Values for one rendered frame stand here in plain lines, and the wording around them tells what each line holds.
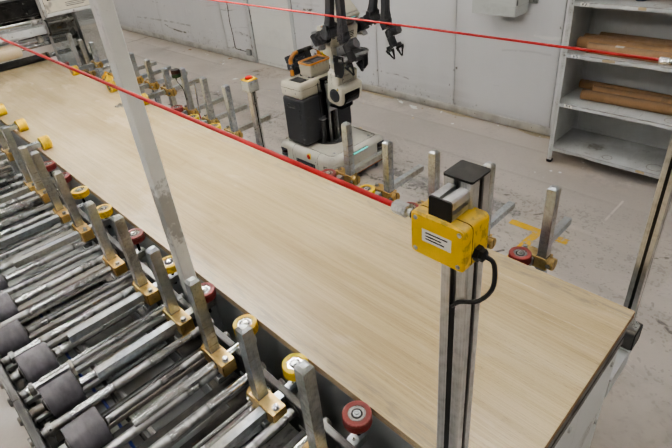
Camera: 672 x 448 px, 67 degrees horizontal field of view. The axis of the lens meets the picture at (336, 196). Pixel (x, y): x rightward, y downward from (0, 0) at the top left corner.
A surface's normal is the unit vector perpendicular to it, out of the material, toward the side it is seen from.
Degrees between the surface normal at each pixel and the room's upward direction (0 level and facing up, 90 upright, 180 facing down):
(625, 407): 0
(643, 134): 90
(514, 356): 0
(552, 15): 90
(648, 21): 90
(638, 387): 0
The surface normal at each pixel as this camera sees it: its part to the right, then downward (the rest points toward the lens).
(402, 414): -0.09, -0.85
